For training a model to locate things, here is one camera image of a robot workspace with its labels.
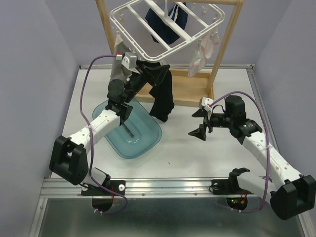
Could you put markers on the white pink sock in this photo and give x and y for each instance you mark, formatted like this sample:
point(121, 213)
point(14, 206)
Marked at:
point(208, 43)

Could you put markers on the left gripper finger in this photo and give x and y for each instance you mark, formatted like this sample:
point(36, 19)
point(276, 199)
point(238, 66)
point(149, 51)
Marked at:
point(158, 74)
point(149, 75)

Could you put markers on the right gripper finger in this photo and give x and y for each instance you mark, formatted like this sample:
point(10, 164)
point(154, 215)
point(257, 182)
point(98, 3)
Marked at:
point(200, 113)
point(200, 132)

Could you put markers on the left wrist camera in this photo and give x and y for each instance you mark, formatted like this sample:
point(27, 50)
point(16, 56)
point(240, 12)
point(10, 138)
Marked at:
point(128, 59)

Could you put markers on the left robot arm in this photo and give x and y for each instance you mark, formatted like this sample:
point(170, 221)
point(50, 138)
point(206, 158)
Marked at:
point(69, 154)

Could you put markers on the wooden rack stand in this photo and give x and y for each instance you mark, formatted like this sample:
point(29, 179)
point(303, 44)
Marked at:
point(187, 91)

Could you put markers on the grey underwear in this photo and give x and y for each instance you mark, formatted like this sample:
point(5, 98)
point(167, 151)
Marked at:
point(121, 65)

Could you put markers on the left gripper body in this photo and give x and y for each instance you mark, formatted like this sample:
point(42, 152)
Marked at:
point(137, 81)

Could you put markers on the teal plastic basin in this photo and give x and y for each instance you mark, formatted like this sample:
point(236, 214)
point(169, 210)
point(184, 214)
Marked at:
point(130, 139)

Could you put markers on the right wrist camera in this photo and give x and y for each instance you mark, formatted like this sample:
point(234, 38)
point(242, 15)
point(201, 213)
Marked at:
point(205, 104)

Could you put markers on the white clip hanger frame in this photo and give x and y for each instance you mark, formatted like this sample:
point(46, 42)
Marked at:
point(166, 23)

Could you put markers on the white pink underwear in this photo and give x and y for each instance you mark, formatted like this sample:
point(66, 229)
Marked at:
point(197, 61)

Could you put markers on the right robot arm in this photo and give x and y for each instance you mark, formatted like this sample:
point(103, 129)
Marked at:
point(287, 191)

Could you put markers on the aluminium rail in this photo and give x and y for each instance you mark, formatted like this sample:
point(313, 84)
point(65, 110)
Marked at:
point(137, 188)

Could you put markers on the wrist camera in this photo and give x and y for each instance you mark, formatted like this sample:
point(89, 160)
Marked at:
point(128, 59)
point(205, 104)

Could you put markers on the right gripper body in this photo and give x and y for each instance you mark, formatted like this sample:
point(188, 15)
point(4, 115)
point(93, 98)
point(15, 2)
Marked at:
point(219, 120)

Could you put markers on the black underwear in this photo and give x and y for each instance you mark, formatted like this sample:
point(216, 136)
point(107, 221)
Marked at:
point(163, 95)

